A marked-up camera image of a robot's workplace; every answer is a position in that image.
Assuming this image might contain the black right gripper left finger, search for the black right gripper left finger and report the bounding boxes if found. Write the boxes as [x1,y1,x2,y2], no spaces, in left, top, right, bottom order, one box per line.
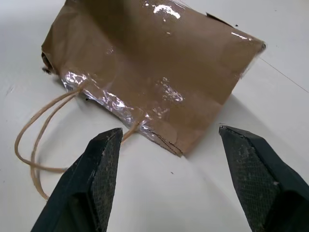
[30,127,123,232]

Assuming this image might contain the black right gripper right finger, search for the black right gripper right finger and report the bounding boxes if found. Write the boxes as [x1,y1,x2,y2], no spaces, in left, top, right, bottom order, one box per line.
[218,125,309,232]

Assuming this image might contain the brown paper bag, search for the brown paper bag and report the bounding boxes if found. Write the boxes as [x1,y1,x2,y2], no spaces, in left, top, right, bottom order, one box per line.
[14,0,267,201]

